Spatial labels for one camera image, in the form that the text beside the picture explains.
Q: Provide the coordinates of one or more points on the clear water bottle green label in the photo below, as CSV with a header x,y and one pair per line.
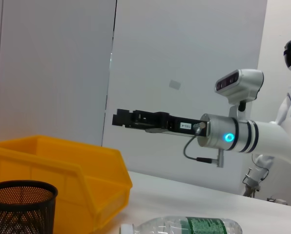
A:
x,y
184,226

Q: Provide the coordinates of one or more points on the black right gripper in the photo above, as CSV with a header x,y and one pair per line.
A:
x,y
177,122

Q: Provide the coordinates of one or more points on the yellow plastic storage bin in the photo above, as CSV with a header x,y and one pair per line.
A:
x,y
87,175

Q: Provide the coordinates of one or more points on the right wrist camera housing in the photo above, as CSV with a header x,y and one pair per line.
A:
x,y
243,85

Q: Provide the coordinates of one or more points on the black mesh pen holder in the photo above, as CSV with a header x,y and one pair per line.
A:
x,y
21,209

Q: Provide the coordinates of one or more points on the white humanoid robot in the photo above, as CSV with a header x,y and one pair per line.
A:
x,y
289,109

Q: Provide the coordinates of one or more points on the white wall label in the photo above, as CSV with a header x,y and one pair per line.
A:
x,y
174,84

